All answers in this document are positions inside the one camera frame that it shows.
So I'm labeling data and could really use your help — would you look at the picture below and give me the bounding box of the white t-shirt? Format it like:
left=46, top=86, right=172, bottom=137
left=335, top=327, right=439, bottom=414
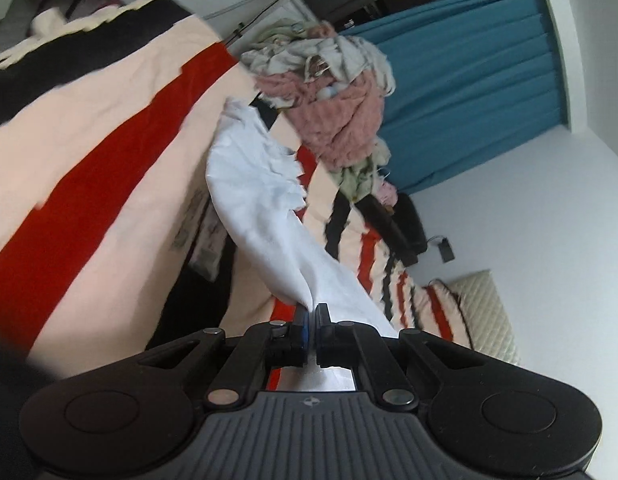
left=203, top=96, right=400, bottom=394

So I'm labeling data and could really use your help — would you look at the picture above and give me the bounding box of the pile of clothes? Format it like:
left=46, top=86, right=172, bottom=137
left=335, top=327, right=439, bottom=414
left=241, top=20, right=398, bottom=209

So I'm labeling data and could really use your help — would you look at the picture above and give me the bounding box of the quilted cream pillow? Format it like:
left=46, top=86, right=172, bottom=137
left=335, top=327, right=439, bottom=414
left=449, top=270, right=521, bottom=365

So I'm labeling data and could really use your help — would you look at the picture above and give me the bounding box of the striped bed blanket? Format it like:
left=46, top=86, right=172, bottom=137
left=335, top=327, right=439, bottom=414
left=0, top=0, right=473, bottom=394

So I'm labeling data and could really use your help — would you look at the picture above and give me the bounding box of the blue curtain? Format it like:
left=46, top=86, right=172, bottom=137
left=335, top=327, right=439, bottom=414
left=346, top=0, right=567, bottom=194

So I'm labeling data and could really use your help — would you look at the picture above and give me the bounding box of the wall power socket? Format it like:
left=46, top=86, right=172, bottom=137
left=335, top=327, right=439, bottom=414
left=427, top=235, right=455, bottom=263

